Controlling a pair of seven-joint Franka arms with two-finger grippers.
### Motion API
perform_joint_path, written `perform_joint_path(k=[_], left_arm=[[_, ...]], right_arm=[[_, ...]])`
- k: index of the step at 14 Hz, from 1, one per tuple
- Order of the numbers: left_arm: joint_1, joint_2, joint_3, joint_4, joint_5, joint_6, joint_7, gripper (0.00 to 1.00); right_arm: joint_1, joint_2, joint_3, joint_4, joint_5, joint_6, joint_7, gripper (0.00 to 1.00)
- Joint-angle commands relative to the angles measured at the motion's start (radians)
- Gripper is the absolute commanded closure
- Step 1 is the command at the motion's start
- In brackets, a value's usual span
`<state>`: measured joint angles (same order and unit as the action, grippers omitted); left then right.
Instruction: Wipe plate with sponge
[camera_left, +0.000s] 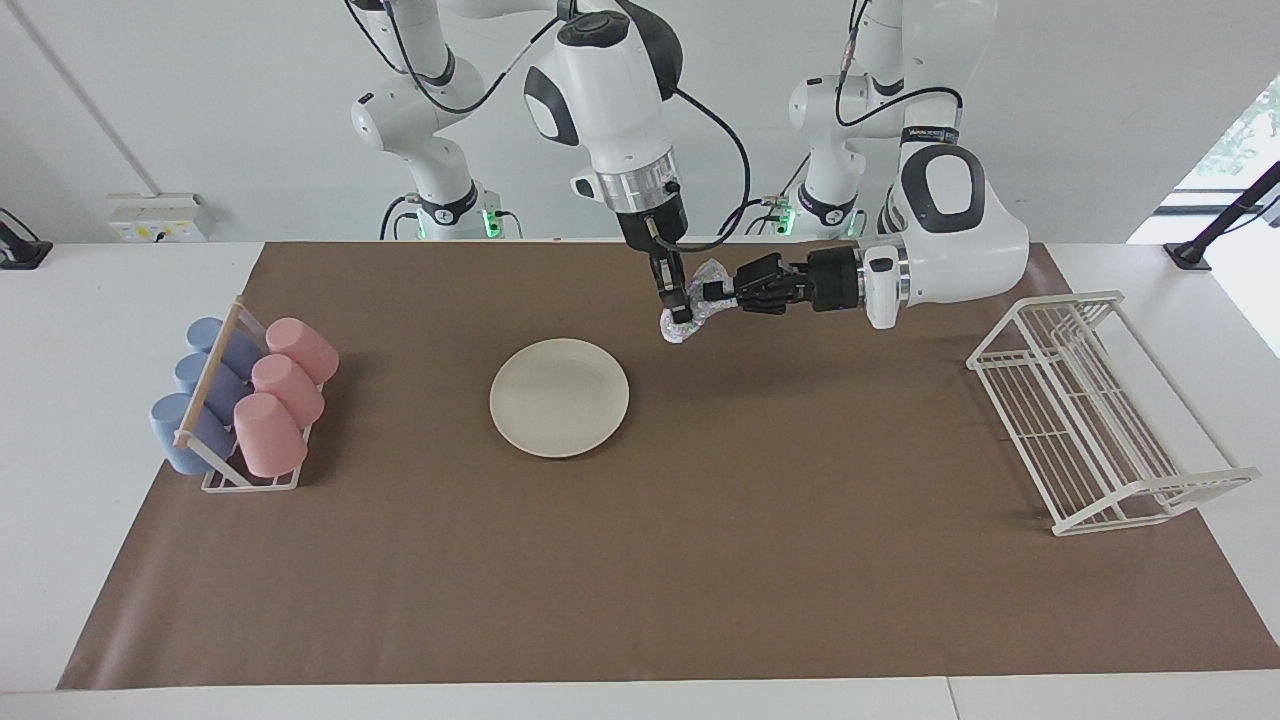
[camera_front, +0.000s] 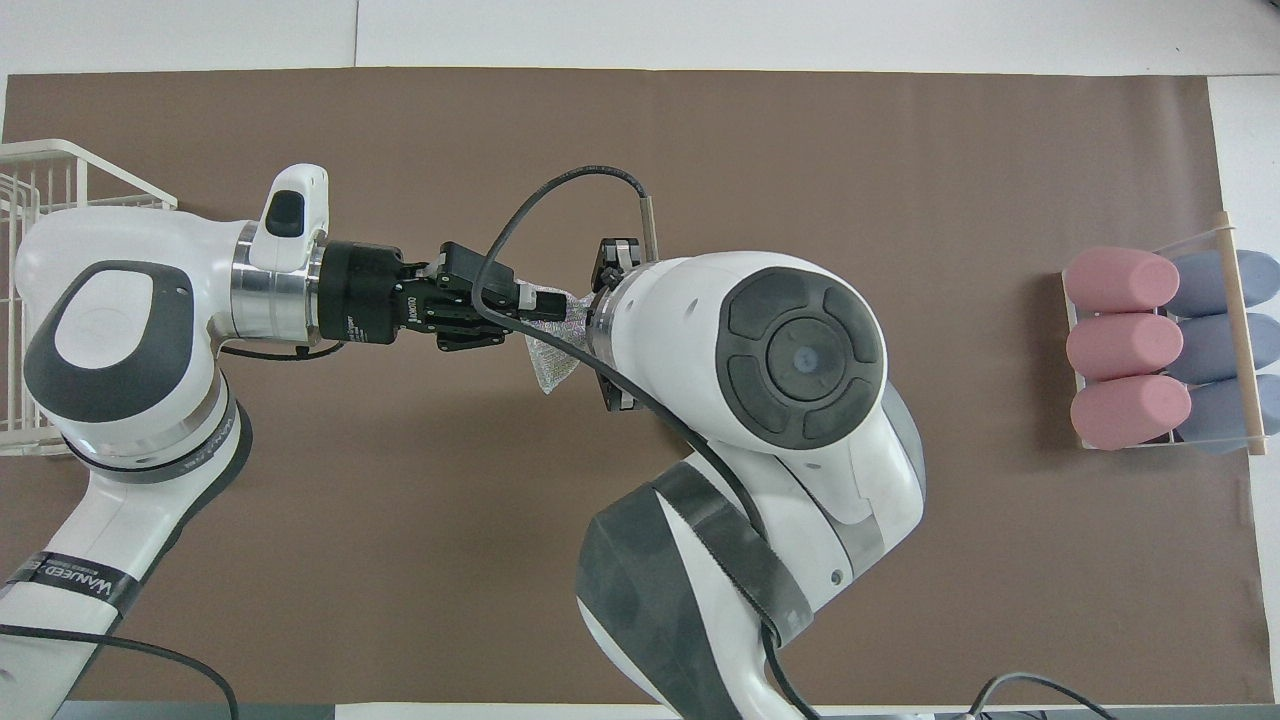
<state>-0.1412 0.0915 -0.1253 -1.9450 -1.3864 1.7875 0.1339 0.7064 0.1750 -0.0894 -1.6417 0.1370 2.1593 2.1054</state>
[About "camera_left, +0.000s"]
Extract clear plastic bag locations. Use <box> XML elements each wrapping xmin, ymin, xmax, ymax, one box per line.
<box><xmin>658</xmin><ymin>258</ymin><xmax>739</xmax><ymax>347</ymax></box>

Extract cream round plate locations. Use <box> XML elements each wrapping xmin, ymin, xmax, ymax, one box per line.
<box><xmin>489</xmin><ymin>338</ymin><xmax>631</xmax><ymax>459</ymax></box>

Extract brown paper table mat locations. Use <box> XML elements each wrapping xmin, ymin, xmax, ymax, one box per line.
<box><xmin>57</xmin><ymin>240</ymin><xmax>1280</xmax><ymax>691</ymax></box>

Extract pink plastic cup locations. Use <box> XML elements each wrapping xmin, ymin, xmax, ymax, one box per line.
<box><xmin>233</xmin><ymin>392</ymin><xmax>309</xmax><ymax>478</ymax></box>
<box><xmin>251</xmin><ymin>354</ymin><xmax>326</xmax><ymax>429</ymax></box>
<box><xmin>265</xmin><ymin>317</ymin><xmax>340</xmax><ymax>385</ymax></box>

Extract black slanted stand pole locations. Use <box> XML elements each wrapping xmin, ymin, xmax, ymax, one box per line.
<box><xmin>1163</xmin><ymin>160</ymin><xmax>1280</xmax><ymax>272</ymax></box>

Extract blue plastic cup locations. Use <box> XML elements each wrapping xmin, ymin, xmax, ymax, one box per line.
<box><xmin>174</xmin><ymin>352</ymin><xmax>251</xmax><ymax>422</ymax></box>
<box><xmin>150</xmin><ymin>393</ymin><xmax>237</xmax><ymax>476</ymax></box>
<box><xmin>186</xmin><ymin>317</ymin><xmax>264</xmax><ymax>377</ymax></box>

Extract wooden cup rack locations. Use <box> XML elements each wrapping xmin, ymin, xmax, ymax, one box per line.
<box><xmin>173</xmin><ymin>296</ymin><xmax>327</xmax><ymax>493</ymax></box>

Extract black left base cable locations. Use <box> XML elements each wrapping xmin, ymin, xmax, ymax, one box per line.
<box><xmin>717</xmin><ymin>150</ymin><xmax>803</xmax><ymax>238</ymax></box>

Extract black base cable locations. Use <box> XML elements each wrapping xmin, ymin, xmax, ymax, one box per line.
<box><xmin>379</xmin><ymin>193</ymin><xmax>426</xmax><ymax>241</ymax></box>
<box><xmin>717</xmin><ymin>150</ymin><xmax>803</xmax><ymax>238</ymax></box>

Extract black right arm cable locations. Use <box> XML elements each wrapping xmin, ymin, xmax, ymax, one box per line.
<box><xmin>345</xmin><ymin>0</ymin><xmax>752</xmax><ymax>253</ymax></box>

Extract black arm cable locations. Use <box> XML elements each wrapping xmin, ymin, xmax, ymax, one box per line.
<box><xmin>345</xmin><ymin>0</ymin><xmax>752</xmax><ymax>253</ymax></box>
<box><xmin>834</xmin><ymin>0</ymin><xmax>964</xmax><ymax>133</ymax></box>

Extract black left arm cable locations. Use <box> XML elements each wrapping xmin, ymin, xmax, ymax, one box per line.
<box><xmin>834</xmin><ymin>0</ymin><xmax>964</xmax><ymax>133</ymax></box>

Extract black right base cable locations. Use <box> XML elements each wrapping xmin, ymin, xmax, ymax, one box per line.
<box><xmin>379</xmin><ymin>193</ymin><xmax>426</xmax><ymax>241</ymax></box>

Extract white wire dish rack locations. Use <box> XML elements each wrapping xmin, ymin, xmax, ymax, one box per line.
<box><xmin>966</xmin><ymin>290</ymin><xmax>1263</xmax><ymax>537</ymax></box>

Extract white wall power outlet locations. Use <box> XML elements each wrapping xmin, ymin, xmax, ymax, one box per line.
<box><xmin>108</xmin><ymin>193</ymin><xmax>216</xmax><ymax>243</ymax></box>

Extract black table clamp mount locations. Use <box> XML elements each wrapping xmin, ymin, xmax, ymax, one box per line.
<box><xmin>0</xmin><ymin>208</ymin><xmax>53</xmax><ymax>270</ymax></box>

